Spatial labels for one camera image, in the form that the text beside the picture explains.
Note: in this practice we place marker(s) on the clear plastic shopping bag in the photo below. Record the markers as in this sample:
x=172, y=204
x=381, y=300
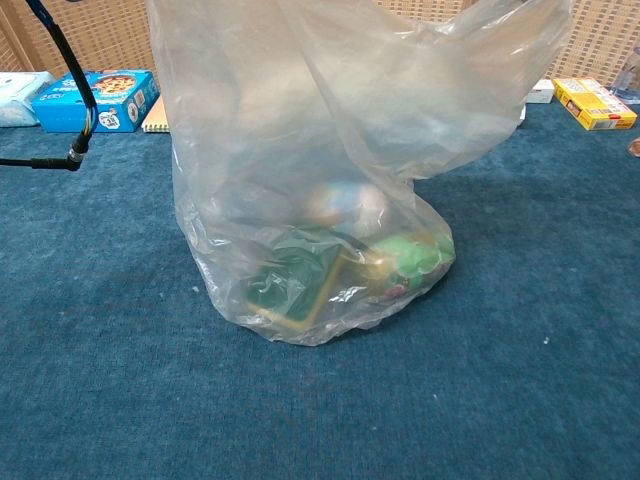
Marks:
x=300, y=125

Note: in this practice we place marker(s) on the jar with colourful label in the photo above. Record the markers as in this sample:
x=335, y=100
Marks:
x=340, y=205

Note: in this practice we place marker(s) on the dark green box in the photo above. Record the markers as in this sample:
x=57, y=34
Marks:
x=290, y=285

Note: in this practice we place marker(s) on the light green snack packet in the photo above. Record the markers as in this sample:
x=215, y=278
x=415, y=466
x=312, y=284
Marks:
x=410, y=260

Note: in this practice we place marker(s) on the kraft spiral notebook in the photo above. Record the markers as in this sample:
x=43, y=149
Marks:
x=157, y=122

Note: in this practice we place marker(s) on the blue cookie box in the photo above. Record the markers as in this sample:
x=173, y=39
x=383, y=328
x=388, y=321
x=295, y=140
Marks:
x=120, y=107

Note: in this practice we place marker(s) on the teal carpet table cover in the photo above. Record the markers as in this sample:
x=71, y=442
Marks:
x=100, y=350

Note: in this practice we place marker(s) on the small white box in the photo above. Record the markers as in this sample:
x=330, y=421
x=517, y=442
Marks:
x=542, y=92

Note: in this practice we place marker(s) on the yellow box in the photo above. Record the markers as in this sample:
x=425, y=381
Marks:
x=592, y=105

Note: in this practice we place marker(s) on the light blue wet wipes pack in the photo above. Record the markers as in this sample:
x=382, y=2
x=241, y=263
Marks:
x=20, y=100

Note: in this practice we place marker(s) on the clear water bottle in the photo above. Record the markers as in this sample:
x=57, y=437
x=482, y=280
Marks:
x=627, y=85

